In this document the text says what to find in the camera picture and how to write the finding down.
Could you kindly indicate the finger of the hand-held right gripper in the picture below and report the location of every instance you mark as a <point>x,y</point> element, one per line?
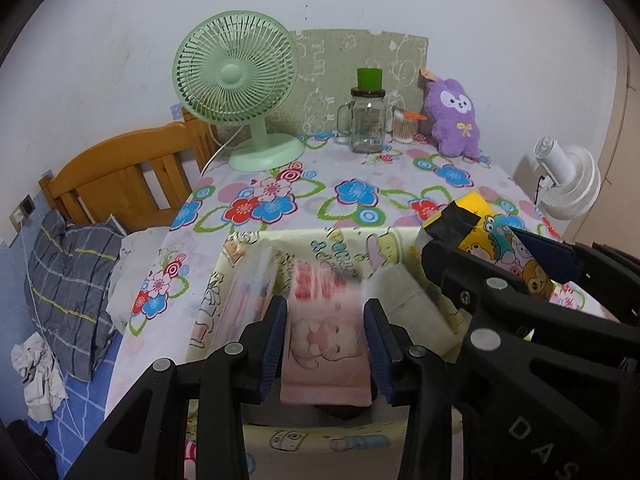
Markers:
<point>550,260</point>
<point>480,305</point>

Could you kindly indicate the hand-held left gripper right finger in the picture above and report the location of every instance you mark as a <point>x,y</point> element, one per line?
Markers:
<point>380,355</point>

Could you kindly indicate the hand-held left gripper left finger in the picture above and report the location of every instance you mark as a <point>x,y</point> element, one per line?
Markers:
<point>274,350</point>

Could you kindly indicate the pink bear tissue pack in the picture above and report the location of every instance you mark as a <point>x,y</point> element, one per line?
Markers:
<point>325,340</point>

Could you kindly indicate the yellow cartoon tissue pack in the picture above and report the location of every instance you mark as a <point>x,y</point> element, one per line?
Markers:
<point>500,240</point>

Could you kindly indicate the plain white tissue pack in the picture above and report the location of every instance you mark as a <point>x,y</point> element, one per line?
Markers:
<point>415,305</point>

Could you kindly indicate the orange white tissue pack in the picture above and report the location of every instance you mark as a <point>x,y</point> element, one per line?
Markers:
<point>250,280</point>

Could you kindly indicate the yellow cartoon paper box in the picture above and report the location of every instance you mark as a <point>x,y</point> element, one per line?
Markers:
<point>390,245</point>

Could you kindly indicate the white circulator fan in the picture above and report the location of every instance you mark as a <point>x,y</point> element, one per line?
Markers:
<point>570,180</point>

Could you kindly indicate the beige door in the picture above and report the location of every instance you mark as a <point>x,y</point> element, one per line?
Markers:
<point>620,160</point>

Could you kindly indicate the purple plush toy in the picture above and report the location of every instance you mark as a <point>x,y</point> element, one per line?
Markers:
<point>455,130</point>

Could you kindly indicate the white bed sheet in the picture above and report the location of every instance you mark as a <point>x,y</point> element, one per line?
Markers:
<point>132,265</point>

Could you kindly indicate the cotton swab container orange lid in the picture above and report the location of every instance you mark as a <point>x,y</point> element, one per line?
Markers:
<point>403,127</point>

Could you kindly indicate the blue grid bedsheet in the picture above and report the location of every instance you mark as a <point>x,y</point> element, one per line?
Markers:
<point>75,410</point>

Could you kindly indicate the glass jar mug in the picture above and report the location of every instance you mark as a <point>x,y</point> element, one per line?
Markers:
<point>367,125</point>

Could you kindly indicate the grey plaid pillow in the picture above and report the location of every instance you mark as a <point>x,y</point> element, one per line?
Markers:
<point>70,280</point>

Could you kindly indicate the crumpled white cloth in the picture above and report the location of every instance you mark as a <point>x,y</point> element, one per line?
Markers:
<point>40,380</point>

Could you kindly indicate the wooden bed headboard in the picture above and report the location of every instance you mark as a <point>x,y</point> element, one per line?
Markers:
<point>115,160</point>

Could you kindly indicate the green plastic cup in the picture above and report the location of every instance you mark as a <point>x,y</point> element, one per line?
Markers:
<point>369,79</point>

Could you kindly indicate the green desk fan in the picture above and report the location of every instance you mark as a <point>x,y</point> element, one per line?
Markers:
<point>230,72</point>

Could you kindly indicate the grey-green cartoon printed board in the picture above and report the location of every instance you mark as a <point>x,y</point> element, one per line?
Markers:
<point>325,60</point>

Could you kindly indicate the blue patterned wall sticker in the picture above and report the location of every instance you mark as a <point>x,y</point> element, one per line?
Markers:
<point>176,111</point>

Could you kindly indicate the wall socket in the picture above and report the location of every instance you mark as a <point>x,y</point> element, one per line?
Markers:
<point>26,206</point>

